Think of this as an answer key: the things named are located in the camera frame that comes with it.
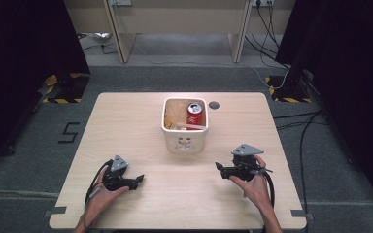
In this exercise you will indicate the crumpled silver foil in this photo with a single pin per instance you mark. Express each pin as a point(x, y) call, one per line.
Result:
point(99, 36)

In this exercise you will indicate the hazard striped stand base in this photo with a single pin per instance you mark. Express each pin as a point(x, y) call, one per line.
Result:
point(288, 92)
point(66, 89)

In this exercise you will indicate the red drink can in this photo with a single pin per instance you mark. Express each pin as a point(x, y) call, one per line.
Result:
point(195, 116)

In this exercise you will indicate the person's right hand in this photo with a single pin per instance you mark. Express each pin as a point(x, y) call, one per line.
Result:
point(255, 189)

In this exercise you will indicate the dark curtain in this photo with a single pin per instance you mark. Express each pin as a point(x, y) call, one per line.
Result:
point(353, 81)
point(22, 71)

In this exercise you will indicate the wall power outlet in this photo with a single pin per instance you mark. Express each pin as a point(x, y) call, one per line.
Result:
point(263, 2)

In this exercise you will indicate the person's left hand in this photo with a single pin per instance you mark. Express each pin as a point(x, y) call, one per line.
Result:
point(101, 200)

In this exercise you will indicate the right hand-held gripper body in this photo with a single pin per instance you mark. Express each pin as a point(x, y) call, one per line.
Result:
point(245, 161)

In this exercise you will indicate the grey round table cap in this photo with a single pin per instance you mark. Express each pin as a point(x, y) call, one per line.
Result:
point(214, 105)

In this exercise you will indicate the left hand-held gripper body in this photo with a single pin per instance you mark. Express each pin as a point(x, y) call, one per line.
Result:
point(118, 164)

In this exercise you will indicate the white square plastic bin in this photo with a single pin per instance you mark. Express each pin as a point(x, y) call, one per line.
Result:
point(185, 142)

